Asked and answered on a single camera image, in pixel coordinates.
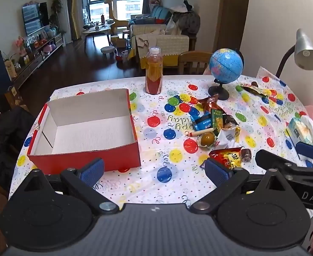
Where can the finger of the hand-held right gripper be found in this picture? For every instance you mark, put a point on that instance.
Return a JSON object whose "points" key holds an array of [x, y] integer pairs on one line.
{"points": [[307, 150], [273, 160]]}

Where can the tissue pack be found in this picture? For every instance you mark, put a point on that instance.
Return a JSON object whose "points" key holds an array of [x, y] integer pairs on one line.
{"points": [[300, 130]]}

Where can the small brown sausage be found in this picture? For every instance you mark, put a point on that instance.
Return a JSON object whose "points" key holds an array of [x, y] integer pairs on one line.
{"points": [[246, 155]]}

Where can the orange drink bottle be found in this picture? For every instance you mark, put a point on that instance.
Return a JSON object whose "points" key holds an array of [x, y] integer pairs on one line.
{"points": [[153, 72]]}

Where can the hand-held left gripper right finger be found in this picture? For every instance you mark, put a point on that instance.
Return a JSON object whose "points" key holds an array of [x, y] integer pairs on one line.
{"points": [[217, 172]]}

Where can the brown curtain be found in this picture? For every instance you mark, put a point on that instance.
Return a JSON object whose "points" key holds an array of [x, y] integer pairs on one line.
{"points": [[79, 8]]}

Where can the wooden door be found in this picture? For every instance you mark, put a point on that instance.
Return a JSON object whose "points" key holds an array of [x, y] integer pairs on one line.
{"points": [[231, 18]]}

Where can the white snack packet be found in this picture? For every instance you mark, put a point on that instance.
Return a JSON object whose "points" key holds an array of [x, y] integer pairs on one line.
{"points": [[225, 138]]}

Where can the potted green plant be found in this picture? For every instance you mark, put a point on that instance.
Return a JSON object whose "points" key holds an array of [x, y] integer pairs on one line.
{"points": [[55, 13]]}

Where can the silver desk lamp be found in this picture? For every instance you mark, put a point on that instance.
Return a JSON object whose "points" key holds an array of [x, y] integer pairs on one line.
{"points": [[307, 52]]}

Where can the sofa with yellow cover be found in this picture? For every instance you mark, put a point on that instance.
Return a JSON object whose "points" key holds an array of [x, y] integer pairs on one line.
{"points": [[169, 42]]}

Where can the white tower air conditioner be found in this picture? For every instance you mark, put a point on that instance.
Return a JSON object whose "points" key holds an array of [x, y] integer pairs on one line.
{"points": [[64, 16]]}

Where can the small round stool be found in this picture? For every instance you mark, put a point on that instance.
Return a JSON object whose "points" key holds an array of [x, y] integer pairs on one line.
{"points": [[108, 50]]}

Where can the television cabinet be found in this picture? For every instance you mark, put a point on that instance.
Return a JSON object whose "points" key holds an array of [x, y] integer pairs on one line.
{"points": [[34, 61]]}

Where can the flat screen television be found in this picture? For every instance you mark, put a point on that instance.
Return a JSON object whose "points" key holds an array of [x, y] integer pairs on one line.
{"points": [[35, 18]]}

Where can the brown printed carton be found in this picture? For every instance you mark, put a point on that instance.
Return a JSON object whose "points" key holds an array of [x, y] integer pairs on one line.
{"points": [[12, 94]]}

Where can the balloon print tablecloth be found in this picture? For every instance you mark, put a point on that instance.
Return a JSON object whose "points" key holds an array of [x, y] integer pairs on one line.
{"points": [[156, 106]]}

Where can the dark yellow-edged snack packet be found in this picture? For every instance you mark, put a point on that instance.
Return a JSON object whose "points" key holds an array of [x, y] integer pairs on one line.
{"points": [[253, 88]]}

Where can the packaged brown egg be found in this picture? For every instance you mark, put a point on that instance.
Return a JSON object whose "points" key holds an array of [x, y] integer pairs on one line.
{"points": [[207, 139]]}

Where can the pink flowers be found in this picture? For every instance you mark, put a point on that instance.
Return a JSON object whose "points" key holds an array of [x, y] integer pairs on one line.
{"points": [[20, 44]]}

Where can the wooden coffee table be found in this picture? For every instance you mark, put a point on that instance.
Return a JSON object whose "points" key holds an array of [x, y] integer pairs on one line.
{"points": [[96, 29]]}

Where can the brown cookie packet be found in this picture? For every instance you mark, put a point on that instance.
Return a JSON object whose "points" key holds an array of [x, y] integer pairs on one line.
{"points": [[209, 104]]}

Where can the wooden giraffe figure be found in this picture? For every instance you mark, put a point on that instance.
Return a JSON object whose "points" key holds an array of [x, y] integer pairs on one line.
{"points": [[112, 13]]}

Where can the red cardboard box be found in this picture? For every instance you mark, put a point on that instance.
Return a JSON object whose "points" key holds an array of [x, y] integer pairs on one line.
{"points": [[66, 162]]}

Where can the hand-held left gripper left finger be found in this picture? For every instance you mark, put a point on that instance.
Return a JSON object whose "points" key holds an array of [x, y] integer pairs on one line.
{"points": [[92, 171]]}

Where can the small blue globe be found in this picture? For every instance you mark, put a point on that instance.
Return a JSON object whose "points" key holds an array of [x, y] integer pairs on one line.
{"points": [[225, 62]]}

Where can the black jacket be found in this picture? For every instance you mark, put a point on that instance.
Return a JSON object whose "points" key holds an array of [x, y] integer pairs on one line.
{"points": [[7, 144]]}

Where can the red snack packet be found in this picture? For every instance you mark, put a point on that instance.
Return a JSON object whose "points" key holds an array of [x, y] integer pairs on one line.
{"points": [[225, 156]]}

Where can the blue snack packet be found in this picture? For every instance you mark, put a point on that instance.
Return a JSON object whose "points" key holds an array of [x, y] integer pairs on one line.
{"points": [[202, 124]]}

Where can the beige sausage stick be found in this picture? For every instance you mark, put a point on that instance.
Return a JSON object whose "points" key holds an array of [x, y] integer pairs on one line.
{"points": [[199, 133]]}

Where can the green snack packet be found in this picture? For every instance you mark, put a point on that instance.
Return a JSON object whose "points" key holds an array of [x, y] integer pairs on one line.
{"points": [[217, 118]]}

